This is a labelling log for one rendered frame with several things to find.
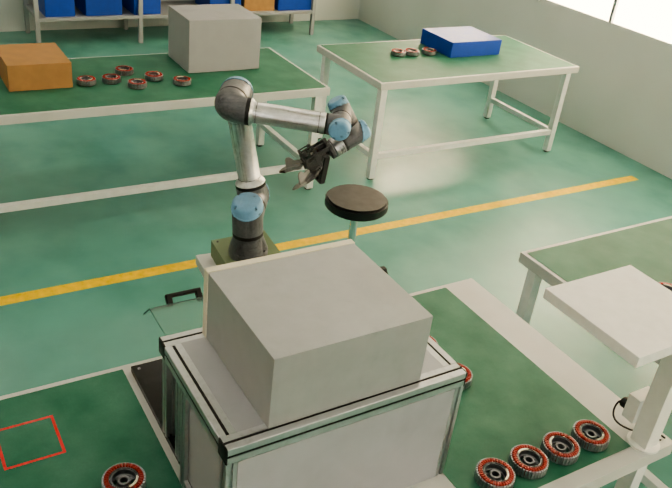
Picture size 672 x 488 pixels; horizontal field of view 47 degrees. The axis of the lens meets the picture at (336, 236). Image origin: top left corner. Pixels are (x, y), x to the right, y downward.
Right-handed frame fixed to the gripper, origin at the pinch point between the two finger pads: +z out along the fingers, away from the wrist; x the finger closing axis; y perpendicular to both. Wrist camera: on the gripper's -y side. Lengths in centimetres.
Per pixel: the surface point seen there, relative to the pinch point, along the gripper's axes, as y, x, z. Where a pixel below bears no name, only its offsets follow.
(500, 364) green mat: -49, 83, -27
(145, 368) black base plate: 5, 44, 72
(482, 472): -21, 122, 4
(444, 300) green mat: -55, 44, -28
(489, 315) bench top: -59, 58, -38
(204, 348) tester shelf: 37, 77, 49
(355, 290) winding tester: 39, 90, 9
